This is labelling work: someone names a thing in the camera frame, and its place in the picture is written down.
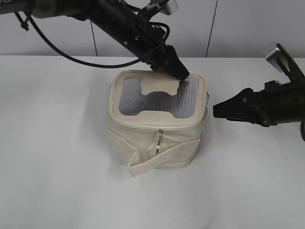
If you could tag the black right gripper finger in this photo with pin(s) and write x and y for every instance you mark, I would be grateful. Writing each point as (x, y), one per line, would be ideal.
(233, 109)

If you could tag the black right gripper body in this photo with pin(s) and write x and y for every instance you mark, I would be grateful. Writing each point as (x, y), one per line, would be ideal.
(267, 107)

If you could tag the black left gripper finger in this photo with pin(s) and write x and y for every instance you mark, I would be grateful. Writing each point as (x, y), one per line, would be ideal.
(173, 67)

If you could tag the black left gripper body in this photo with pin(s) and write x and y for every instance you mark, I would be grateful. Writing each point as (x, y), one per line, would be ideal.
(149, 46)

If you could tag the cream fabric zipper bag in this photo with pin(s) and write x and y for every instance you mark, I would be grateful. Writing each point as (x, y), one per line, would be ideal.
(142, 102)

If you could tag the silver ring zipper pull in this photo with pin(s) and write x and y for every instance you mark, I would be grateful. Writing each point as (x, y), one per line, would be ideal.
(159, 141)

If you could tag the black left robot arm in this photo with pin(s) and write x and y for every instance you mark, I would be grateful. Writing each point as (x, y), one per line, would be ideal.
(130, 26)

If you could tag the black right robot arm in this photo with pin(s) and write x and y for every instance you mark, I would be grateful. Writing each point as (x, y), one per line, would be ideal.
(296, 105)

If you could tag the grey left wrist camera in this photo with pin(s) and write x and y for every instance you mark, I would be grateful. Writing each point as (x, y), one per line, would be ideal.
(166, 7)

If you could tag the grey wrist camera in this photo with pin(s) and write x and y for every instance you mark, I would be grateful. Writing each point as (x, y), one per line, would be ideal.
(166, 7)
(281, 60)

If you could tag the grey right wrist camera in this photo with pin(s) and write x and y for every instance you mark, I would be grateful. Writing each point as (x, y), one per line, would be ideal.
(281, 60)

